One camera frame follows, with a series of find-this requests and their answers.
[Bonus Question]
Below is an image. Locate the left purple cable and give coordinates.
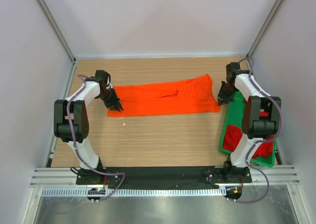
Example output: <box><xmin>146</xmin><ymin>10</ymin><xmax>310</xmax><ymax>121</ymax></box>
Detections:
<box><xmin>53</xmin><ymin>75</ymin><xmax>126</xmax><ymax>214</ymax></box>

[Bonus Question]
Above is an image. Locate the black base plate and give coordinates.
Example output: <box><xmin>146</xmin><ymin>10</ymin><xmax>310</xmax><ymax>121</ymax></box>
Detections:
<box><xmin>70</xmin><ymin>166</ymin><xmax>252</xmax><ymax>190</ymax></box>

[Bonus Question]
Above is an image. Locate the orange t shirt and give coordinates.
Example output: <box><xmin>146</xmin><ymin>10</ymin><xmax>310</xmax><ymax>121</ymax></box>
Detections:
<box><xmin>107</xmin><ymin>74</ymin><xmax>221</xmax><ymax>117</ymax></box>

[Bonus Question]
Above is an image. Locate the aluminium frame post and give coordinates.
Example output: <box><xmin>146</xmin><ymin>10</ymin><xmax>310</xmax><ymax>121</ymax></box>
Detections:
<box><xmin>36</xmin><ymin>0</ymin><xmax>76</xmax><ymax>64</ymax></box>
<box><xmin>246</xmin><ymin>0</ymin><xmax>285</xmax><ymax>57</ymax></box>

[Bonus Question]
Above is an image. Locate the left aluminium frame post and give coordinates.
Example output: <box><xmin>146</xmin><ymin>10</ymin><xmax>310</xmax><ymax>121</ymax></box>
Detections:
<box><xmin>36</xmin><ymin>0</ymin><xmax>76</xmax><ymax>64</ymax></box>

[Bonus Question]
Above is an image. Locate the right aluminium frame post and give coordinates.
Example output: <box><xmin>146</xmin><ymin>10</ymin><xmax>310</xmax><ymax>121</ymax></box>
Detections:
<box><xmin>246</xmin><ymin>0</ymin><xmax>285</xmax><ymax>57</ymax></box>

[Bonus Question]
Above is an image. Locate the white slotted cable duct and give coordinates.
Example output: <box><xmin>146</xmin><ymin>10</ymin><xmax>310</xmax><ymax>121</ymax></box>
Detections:
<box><xmin>41</xmin><ymin>187</ymin><xmax>226</xmax><ymax>198</ymax></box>

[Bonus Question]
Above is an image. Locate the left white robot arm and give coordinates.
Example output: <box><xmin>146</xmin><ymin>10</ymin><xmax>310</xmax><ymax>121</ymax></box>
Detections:
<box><xmin>53</xmin><ymin>70</ymin><xmax>123</xmax><ymax>184</ymax></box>

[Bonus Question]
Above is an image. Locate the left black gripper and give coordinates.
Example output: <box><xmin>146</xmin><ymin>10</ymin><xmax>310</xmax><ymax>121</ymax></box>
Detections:
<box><xmin>97</xmin><ymin>88</ymin><xmax>123</xmax><ymax>112</ymax></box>

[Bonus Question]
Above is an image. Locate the red t shirt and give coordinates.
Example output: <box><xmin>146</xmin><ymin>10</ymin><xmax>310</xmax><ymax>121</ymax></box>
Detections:
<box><xmin>222</xmin><ymin>97</ymin><xmax>275</xmax><ymax>160</ymax></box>

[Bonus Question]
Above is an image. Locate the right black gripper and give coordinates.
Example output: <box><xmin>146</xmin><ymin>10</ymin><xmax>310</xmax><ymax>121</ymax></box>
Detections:
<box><xmin>217</xmin><ymin>81</ymin><xmax>237</xmax><ymax>106</ymax></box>

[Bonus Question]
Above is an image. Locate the green plastic bin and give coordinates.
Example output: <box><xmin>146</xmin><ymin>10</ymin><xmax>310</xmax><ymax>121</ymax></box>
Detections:
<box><xmin>219</xmin><ymin>90</ymin><xmax>280</xmax><ymax>169</ymax></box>

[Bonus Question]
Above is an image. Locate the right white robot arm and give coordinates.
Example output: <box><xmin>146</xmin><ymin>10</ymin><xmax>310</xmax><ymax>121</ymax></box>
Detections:
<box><xmin>218</xmin><ymin>62</ymin><xmax>283</xmax><ymax>182</ymax></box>

